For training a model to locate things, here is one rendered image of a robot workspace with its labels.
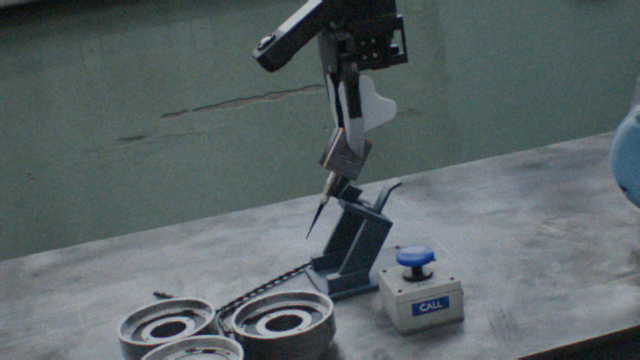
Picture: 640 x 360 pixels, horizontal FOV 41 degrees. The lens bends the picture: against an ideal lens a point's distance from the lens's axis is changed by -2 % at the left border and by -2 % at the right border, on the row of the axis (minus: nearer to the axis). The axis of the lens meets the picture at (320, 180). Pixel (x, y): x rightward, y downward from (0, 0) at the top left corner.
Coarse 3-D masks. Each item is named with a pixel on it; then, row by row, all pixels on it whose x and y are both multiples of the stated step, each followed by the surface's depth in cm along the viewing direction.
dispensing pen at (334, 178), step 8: (336, 128) 100; (336, 136) 99; (328, 144) 100; (328, 152) 99; (320, 160) 101; (336, 176) 100; (328, 184) 100; (336, 184) 100; (328, 192) 100; (320, 200) 101; (320, 208) 101; (312, 224) 101
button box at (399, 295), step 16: (384, 272) 93; (400, 272) 93; (432, 272) 91; (448, 272) 91; (384, 288) 92; (400, 288) 89; (416, 288) 88; (432, 288) 88; (448, 288) 88; (384, 304) 94; (400, 304) 88; (416, 304) 88; (432, 304) 89; (448, 304) 89; (400, 320) 88; (416, 320) 89; (432, 320) 89; (448, 320) 89
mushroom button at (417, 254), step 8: (408, 248) 91; (416, 248) 90; (424, 248) 90; (400, 256) 90; (408, 256) 89; (416, 256) 89; (424, 256) 89; (432, 256) 89; (400, 264) 90; (408, 264) 89; (416, 264) 89; (424, 264) 89; (416, 272) 91
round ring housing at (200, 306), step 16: (160, 304) 96; (176, 304) 96; (192, 304) 95; (208, 304) 93; (128, 320) 93; (144, 320) 94; (160, 320) 94; (176, 320) 93; (192, 320) 93; (208, 320) 89; (128, 336) 91; (144, 336) 91; (160, 336) 93; (176, 336) 89; (192, 336) 87; (128, 352) 88; (144, 352) 87
